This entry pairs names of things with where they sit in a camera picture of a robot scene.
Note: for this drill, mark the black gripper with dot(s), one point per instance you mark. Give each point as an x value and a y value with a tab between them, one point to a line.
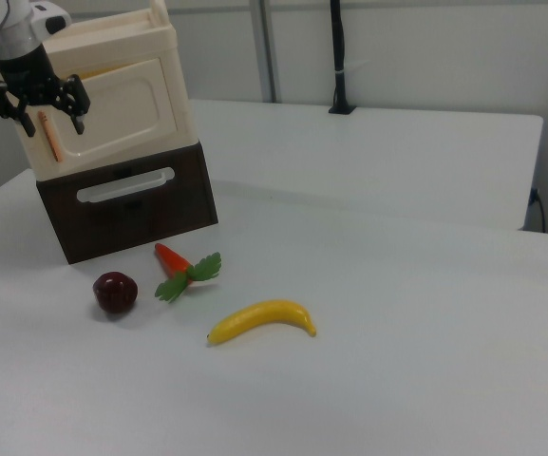
31	78

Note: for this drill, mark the dark red toy apple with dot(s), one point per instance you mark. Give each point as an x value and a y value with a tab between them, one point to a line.
115	292

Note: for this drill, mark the black pole with table clamp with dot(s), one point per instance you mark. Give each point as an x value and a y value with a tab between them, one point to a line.
341	62

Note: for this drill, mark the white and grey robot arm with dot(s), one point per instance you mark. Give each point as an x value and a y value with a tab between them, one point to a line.
14	26

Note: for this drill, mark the yellow toy banana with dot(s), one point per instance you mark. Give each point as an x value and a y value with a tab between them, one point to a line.
259	317

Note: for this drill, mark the cream cabinet door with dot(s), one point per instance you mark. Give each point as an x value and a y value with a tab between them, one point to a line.
121	114

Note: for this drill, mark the cream plastic toy cabinet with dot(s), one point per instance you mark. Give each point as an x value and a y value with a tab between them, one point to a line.
169	85

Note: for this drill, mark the dark brown wooden drawer box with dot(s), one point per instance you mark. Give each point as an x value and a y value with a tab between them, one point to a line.
159	218

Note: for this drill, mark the orange toy carrot with leaves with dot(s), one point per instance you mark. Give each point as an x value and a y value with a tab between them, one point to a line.
174	260

